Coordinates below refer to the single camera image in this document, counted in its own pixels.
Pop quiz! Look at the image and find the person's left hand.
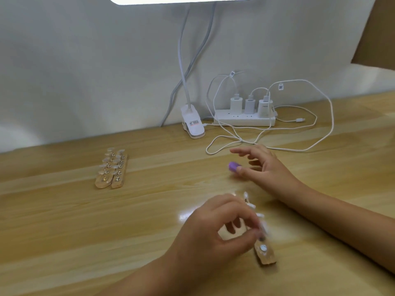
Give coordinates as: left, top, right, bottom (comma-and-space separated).
167, 194, 263, 283

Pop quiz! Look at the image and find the person's right hand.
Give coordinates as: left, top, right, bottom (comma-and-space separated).
230, 145, 307, 201

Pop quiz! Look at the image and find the wooden nail tip holder strip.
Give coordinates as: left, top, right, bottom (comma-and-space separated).
95, 147, 117, 190
242, 192, 277, 266
110, 149, 129, 190

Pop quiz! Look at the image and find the person's right forearm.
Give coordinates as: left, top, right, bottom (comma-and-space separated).
287, 178, 395, 275

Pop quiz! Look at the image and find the person's left forearm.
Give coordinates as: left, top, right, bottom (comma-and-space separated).
99, 252, 201, 296

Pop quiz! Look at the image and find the white power strip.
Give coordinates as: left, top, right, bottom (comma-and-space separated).
214, 109, 276, 127

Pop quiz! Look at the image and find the white USB charger plug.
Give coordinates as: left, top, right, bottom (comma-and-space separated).
230, 93, 244, 115
258, 95, 274, 119
245, 95, 258, 116

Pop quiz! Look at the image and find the white clip-on desk lamp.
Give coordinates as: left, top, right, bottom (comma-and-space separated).
107, 0, 257, 140

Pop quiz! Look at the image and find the brown cardboard sheet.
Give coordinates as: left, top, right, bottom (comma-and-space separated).
351, 0, 395, 71

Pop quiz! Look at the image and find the white charging cable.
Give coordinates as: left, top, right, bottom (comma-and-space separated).
205, 70, 245, 151
250, 87, 318, 124
206, 79, 335, 155

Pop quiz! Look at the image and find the grey power cable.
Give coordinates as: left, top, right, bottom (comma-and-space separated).
160, 2, 217, 127

